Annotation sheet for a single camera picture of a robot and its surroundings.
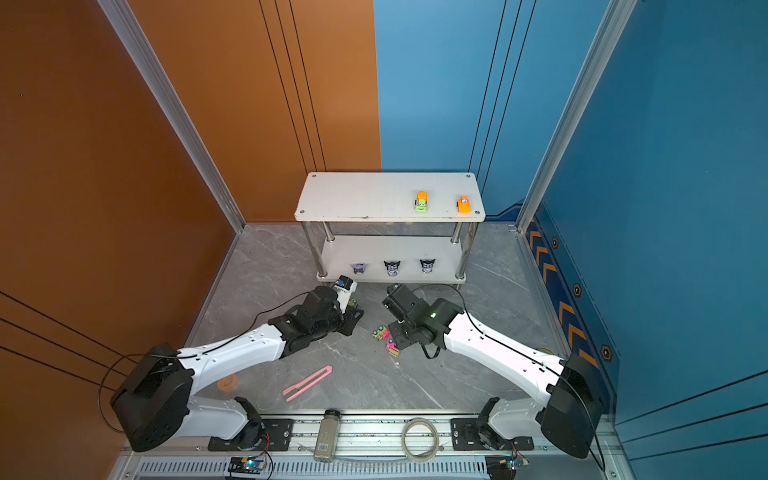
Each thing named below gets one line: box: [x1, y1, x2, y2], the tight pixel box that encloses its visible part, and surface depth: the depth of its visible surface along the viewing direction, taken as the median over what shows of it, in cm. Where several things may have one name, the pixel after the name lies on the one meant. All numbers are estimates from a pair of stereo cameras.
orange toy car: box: [456, 195, 471, 214], surface depth 76 cm
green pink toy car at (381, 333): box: [372, 325, 391, 341], surface depth 91 cm
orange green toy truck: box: [414, 190, 428, 212], surface depth 77 cm
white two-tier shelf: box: [294, 171, 486, 284], surface depth 86 cm
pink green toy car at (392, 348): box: [385, 339, 401, 358], surface depth 88 cm
